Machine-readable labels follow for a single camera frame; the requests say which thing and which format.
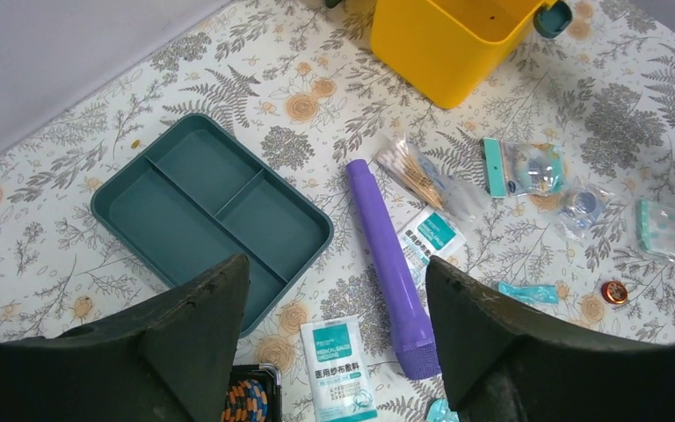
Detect teal wrapped packet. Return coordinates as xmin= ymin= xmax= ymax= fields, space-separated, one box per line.
xmin=425 ymin=398 xmax=461 ymax=422
xmin=497 ymin=281 xmax=559 ymax=305

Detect cotton swab bag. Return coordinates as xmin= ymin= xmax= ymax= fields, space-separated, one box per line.
xmin=376 ymin=135 xmax=491 ymax=222

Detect teal divided tray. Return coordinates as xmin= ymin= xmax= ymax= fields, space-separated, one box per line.
xmin=91 ymin=113 xmax=334 ymax=336

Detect purple flashlight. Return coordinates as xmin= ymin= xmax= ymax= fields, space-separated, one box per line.
xmin=346 ymin=159 xmax=441 ymax=381

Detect clear bag blue roll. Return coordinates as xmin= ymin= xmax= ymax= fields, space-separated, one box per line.
xmin=555 ymin=177 xmax=615 ymax=242

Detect teal wrapped packet left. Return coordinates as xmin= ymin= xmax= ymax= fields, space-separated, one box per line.
xmin=425 ymin=398 xmax=461 ymax=422

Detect small red round tin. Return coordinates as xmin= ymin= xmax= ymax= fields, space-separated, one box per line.
xmin=600 ymin=280 xmax=628 ymax=305

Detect gauze dressing packet right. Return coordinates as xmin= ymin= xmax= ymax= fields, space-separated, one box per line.
xmin=397 ymin=206 xmax=466 ymax=287

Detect gauze dressing packet left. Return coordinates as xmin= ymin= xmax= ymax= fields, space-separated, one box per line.
xmin=301 ymin=316 xmax=378 ymax=421

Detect teal wrapped packet right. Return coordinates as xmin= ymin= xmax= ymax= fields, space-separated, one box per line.
xmin=497 ymin=281 xmax=559 ymax=305

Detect gauze dressing packet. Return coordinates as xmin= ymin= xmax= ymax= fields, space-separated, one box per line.
xmin=397 ymin=206 xmax=466 ymax=287
xmin=301 ymin=316 xmax=378 ymax=421

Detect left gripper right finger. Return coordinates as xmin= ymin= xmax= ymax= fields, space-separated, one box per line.
xmin=425 ymin=257 xmax=675 ymax=421

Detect clear bag teal strips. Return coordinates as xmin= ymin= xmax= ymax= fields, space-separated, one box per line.
xmin=636 ymin=200 xmax=675 ymax=261

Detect black poker chip case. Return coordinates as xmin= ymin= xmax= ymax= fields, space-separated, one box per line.
xmin=220 ymin=363 xmax=283 ymax=422

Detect yellow plastic box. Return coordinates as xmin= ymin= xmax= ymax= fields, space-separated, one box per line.
xmin=370 ymin=1 xmax=573 ymax=109

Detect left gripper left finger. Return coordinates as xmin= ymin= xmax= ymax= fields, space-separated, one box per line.
xmin=0 ymin=254 xmax=250 ymax=421

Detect teal header plastic bag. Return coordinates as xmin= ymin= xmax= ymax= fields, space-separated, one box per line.
xmin=482 ymin=138 xmax=567 ymax=199

